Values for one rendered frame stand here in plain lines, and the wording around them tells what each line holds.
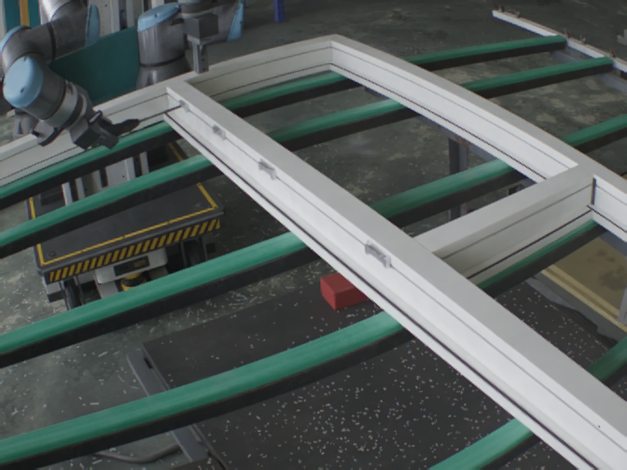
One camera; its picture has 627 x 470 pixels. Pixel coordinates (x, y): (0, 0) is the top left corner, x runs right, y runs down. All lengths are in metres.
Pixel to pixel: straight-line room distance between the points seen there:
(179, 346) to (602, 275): 0.85
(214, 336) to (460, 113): 0.62
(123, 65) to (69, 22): 1.01
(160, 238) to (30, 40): 1.15
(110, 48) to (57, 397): 1.13
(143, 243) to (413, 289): 1.45
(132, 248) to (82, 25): 1.09
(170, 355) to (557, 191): 0.75
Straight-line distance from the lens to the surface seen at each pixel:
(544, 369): 0.82
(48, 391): 2.35
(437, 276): 0.96
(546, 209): 1.15
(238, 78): 1.75
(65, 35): 1.40
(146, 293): 1.11
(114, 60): 2.39
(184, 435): 1.30
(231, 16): 2.22
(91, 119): 1.40
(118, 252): 2.32
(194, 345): 1.44
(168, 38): 2.24
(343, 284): 1.48
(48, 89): 1.30
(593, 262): 1.55
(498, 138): 1.42
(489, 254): 1.09
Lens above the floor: 1.48
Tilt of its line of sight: 31 degrees down
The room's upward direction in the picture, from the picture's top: 5 degrees counter-clockwise
